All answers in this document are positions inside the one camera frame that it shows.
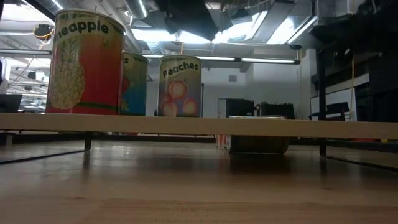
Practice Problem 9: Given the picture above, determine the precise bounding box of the peaches can pink label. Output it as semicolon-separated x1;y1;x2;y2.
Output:
157;55;203;118

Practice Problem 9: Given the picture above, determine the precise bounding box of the blue green label tin can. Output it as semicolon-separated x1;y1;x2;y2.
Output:
119;51;150;116

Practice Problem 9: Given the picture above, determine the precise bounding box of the pineapple can red label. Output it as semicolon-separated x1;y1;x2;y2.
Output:
45;8;127;115

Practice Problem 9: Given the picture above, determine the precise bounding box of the tin can blue yellow label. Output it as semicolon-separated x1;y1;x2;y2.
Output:
228;115;290;155

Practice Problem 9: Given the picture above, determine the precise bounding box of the long fluorescent ceiling light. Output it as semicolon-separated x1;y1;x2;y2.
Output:
141;54;301;65

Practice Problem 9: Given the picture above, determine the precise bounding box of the clear rectangular tray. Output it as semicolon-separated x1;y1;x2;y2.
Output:
0;46;398;172

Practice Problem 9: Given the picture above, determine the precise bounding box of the small black desk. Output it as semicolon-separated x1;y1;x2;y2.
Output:
309;101;352;121

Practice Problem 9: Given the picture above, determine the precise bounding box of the dark shelving unit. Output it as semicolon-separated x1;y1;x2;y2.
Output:
356;0;398;122

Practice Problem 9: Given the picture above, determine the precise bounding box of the dark monitor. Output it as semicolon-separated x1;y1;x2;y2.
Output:
0;93;23;113

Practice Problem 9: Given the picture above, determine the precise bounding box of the silver ventilation duct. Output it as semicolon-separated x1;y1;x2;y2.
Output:
124;0;150;19

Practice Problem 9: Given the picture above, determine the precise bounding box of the black aluminium table frame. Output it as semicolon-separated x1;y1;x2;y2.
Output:
0;132;398;147

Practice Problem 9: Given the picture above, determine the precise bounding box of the black yellow cable reel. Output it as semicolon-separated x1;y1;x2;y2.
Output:
32;23;55;41

